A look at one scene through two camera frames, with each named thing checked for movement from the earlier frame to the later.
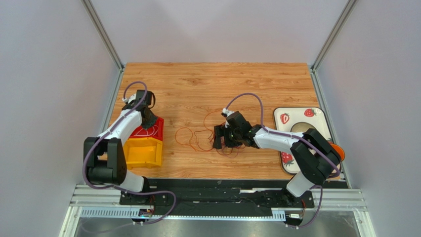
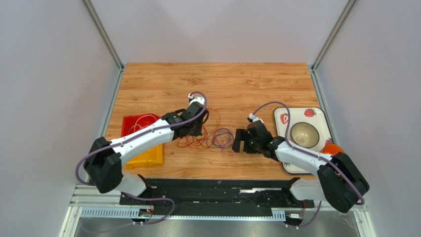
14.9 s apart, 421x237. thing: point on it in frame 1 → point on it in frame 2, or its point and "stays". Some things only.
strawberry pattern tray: [285, 118] stays
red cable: [232, 150] → [201, 140]
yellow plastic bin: [143, 152] stays
